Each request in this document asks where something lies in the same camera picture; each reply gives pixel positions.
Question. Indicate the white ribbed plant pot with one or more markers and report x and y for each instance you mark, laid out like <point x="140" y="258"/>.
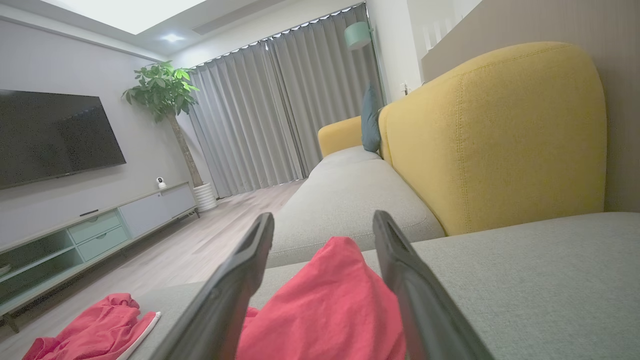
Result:
<point x="206" y="196"/>

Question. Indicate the black remote control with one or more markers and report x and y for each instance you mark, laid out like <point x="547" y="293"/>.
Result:
<point x="89" y="212"/>

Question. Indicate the black wall television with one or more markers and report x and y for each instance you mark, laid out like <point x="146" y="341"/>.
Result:
<point x="50" y="137"/>

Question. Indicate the red Bulls jersey white sleeves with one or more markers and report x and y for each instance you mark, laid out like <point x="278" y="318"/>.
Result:
<point x="330" y="310"/>

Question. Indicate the grey and mint TV cabinet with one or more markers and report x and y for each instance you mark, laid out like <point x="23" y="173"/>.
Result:
<point x="100" y="230"/>

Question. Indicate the grey sofa seat cushion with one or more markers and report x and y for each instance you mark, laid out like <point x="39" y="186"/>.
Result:
<point x="345" y="200"/>

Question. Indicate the grey pleated curtain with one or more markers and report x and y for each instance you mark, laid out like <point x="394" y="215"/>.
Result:
<point x="260" y="115"/>

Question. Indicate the green potted tree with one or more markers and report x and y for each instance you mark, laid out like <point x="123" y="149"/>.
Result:
<point x="162" y="90"/>

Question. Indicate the yellow sofa backrest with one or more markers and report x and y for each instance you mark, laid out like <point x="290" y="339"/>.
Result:
<point x="510" y="140"/>

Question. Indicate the white wall switch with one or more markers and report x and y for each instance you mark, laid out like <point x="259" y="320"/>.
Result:
<point x="405" y="89"/>

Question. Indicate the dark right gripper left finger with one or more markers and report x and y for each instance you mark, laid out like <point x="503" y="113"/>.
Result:
<point x="225" y="295"/>

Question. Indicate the small white security camera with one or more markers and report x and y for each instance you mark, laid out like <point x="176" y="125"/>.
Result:
<point x="161" y="182"/>

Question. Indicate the yellow sofa armrest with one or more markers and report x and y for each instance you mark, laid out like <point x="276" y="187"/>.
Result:
<point x="340" y="135"/>

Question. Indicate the teal throw pillow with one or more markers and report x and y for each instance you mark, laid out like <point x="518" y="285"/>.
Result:
<point x="371" y="120"/>

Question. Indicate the round ceiling spotlight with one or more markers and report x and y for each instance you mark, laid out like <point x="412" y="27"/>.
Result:
<point x="173" y="37"/>

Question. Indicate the red shorts white trim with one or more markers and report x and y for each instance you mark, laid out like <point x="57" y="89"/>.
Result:
<point x="95" y="330"/>

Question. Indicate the mint green floor lamp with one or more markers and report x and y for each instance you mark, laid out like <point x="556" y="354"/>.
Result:
<point x="357" y="36"/>

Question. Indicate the large grey sofa chaise cushion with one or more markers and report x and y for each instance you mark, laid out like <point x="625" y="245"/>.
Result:
<point x="540" y="290"/>

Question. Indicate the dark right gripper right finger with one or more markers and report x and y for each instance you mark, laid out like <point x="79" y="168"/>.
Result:
<point x="415" y="300"/>

